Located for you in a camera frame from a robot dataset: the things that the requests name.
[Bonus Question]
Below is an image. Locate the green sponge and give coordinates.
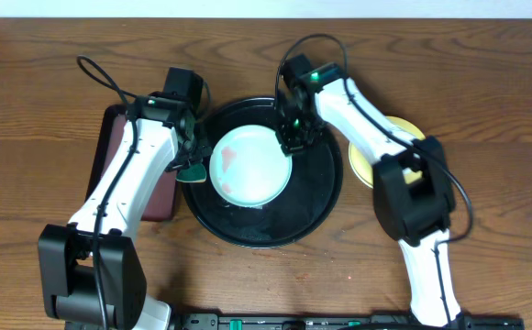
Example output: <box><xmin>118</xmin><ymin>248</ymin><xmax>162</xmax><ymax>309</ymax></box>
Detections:
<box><xmin>176</xmin><ymin>163</ymin><xmax>207</xmax><ymax>183</ymax></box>

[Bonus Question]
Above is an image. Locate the round black tray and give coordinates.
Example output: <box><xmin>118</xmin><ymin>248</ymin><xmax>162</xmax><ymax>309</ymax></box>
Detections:
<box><xmin>183</xmin><ymin>97</ymin><xmax>343</xmax><ymax>248</ymax></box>

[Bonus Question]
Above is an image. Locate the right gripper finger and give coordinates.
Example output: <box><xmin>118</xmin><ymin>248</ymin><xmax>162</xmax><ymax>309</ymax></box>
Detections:
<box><xmin>276</xmin><ymin>127</ymin><xmax>301</xmax><ymax>156</ymax></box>
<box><xmin>302</xmin><ymin>121</ymin><xmax>326</xmax><ymax>147</ymax></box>

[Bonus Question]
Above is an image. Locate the yellow plate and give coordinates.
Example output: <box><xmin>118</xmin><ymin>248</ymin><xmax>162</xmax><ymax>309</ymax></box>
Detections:
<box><xmin>349</xmin><ymin>116</ymin><xmax>426</xmax><ymax>188</ymax></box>

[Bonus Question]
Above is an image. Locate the rectangular black tray red mat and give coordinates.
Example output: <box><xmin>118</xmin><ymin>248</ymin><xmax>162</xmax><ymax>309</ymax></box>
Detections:
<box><xmin>86</xmin><ymin>104</ymin><xmax>177</xmax><ymax>222</ymax></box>

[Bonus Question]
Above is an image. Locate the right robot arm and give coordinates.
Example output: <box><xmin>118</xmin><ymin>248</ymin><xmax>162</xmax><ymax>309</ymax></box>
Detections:
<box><xmin>274</xmin><ymin>55</ymin><xmax>460</xmax><ymax>327</ymax></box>

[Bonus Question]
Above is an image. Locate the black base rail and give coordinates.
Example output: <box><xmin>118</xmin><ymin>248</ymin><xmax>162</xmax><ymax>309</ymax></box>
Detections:
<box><xmin>168</xmin><ymin>313</ymin><xmax>525</xmax><ymax>330</ymax></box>

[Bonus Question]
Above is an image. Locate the light blue plate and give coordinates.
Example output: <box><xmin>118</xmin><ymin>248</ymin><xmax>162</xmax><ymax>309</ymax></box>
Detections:
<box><xmin>209</xmin><ymin>125</ymin><xmax>293</xmax><ymax>208</ymax></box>

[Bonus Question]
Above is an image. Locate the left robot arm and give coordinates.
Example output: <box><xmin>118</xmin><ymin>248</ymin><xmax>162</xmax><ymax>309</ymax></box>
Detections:
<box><xmin>38</xmin><ymin>68</ymin><xmax>211</xmax><ymax>329</ymax></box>

